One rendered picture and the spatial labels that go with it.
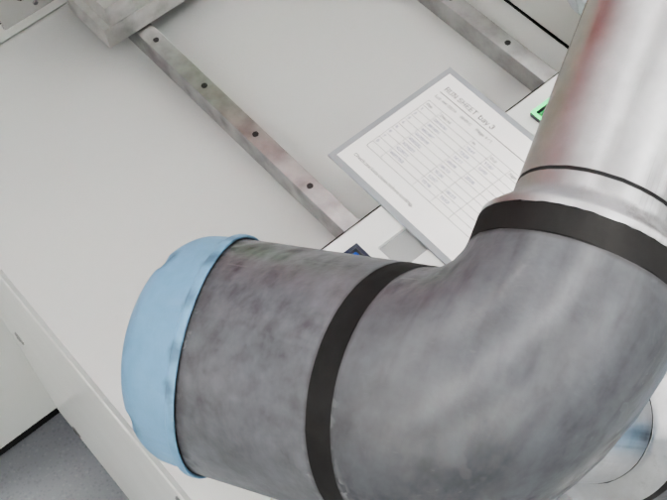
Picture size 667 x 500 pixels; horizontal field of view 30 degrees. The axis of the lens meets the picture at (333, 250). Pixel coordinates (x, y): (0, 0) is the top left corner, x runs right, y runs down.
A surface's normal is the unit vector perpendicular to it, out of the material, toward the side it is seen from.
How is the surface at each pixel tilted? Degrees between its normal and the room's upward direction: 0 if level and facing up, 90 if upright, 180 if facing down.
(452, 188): 0
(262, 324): 27
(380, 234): 0
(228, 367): 41
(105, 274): 0
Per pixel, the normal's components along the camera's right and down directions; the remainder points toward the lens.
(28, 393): 0.64, 0.62
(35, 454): -0.07, -0.53
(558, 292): -0.14, -0.33
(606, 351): 0.31, 0.07
